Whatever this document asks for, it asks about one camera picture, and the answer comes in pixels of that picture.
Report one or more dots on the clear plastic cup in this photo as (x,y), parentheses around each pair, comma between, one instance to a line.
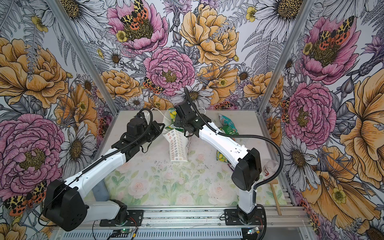
(270,167)

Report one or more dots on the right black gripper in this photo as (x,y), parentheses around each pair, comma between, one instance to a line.
(177,122)

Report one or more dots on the yellow green Fox's candy bag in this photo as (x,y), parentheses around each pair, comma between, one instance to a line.
(220,157)

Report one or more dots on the aluminium frame rail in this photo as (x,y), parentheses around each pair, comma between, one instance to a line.
(204,217)

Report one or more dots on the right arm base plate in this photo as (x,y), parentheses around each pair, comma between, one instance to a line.
(237,217)

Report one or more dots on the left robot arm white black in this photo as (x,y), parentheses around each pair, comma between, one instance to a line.
(64,203)

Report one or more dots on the white printed paper bag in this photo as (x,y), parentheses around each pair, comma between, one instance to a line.
(178,143)

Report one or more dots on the dark green snack packet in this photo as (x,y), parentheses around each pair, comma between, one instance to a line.
(229,130)

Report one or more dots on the teal snack packet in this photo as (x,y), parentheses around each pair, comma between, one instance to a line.
(225,121)

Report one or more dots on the wooden mallet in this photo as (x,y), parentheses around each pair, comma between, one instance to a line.
(275,196)

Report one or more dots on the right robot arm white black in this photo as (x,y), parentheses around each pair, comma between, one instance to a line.
(246,163)

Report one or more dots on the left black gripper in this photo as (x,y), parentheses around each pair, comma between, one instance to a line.
(155,125)

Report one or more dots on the white vented cable duct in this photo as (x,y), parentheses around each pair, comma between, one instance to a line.
(156,234)

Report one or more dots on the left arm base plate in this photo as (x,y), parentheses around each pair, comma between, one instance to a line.
(129,218)

